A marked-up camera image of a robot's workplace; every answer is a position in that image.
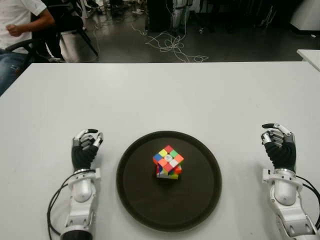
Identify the multicoloured Rubik's cube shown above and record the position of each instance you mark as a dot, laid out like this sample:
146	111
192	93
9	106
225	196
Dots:
168	161

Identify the white paper scrap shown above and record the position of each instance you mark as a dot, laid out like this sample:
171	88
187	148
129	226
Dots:
313	35

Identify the black office chair armrest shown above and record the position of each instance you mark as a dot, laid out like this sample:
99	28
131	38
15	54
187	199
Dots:
20	47

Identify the person in black clothes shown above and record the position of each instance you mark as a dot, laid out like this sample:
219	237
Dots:
46	37

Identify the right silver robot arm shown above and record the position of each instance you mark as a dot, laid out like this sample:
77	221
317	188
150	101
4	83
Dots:
285	195

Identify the silver folded stand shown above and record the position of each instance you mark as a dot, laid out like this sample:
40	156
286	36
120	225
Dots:
267	16

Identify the white power strip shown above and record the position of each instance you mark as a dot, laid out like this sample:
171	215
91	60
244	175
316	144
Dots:
137	11

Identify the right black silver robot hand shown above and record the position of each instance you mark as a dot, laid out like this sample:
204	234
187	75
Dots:
282	152

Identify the dark brown round plate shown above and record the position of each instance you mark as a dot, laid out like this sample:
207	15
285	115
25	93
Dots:
168	182

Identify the person in white shirt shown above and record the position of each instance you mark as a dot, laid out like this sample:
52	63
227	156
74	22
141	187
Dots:
15	17

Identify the silver humanoid robot legs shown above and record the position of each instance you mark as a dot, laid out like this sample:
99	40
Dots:
178	16

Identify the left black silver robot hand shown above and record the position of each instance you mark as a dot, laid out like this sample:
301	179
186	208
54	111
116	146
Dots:
83	155

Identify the black chair with angled legs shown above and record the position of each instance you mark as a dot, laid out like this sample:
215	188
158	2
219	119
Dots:
75	23

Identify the white pillar base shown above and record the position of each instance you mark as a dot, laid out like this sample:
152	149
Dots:
307	12

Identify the black wheeled cart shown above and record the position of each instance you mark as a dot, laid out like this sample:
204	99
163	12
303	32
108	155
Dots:
222	13

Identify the black cabinet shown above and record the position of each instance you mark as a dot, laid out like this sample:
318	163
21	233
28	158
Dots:
160	15

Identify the white side table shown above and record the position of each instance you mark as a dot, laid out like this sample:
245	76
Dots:
312	57

